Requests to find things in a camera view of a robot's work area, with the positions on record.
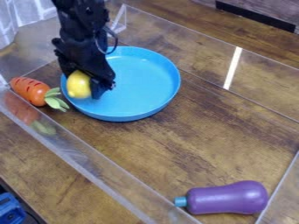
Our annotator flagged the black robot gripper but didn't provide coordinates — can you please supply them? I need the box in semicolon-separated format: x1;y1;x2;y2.
50;29;117;100

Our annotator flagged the yellow toy lemon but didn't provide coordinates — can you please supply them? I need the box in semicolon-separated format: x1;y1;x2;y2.
66;71;90;99

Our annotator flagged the blue round tray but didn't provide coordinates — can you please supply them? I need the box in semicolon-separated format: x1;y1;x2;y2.
60;46;181;122

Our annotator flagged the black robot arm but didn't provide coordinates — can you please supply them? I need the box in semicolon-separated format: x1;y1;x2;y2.
50;0;117;100

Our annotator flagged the orange toy carrot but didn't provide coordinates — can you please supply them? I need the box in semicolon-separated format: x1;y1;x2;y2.
9;77;69;112

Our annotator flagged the blue object at corner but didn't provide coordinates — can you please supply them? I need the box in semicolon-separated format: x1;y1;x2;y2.
0;192;25;224

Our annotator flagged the purple toy eggplant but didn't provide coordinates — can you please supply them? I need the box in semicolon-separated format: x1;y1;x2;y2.
173;180;268;214

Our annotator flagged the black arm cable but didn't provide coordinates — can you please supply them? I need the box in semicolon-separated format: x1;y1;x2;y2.
92;25;118;56

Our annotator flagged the clear acrylic enclosure wall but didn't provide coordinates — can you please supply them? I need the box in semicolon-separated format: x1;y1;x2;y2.
0;0;299;224

